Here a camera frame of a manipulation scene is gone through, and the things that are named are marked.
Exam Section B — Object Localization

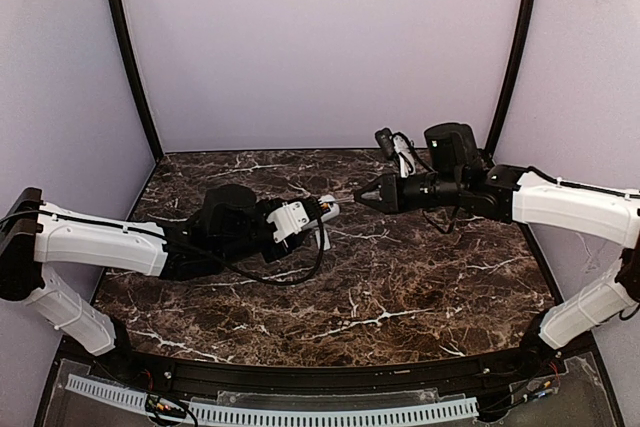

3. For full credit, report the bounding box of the white slotted cable duct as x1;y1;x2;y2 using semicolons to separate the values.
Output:
65;374;478;426

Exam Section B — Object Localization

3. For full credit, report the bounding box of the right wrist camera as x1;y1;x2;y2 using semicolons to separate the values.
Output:
374;127;426;178

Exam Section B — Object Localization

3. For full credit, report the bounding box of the black frame post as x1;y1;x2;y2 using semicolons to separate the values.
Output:
107;0;164;163
484;0;535;158

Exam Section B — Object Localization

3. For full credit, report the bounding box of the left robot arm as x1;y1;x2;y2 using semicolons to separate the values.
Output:
1;184;320;356

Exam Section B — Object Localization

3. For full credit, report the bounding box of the white battery cover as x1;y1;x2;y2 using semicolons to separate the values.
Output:
314;228;331;252

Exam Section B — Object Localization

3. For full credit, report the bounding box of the right black frame post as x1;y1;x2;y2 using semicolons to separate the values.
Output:
484;0;535;158

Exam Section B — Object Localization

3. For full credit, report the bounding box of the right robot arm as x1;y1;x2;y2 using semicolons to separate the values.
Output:
354;122;639;351

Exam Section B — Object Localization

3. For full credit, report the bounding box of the white remote control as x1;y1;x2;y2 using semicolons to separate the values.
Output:
318;194;340;222

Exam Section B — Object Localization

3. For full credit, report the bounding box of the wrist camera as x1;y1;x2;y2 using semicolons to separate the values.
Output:
374;127;426;178
266;200;318;243

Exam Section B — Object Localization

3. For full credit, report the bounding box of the black front table rail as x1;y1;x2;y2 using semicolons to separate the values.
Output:
59;341;596;398

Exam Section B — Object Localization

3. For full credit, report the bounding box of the left black frame post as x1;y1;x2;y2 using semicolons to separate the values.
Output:
107;0;164;163

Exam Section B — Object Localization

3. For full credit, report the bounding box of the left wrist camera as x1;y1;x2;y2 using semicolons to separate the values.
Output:
266;200;318;243

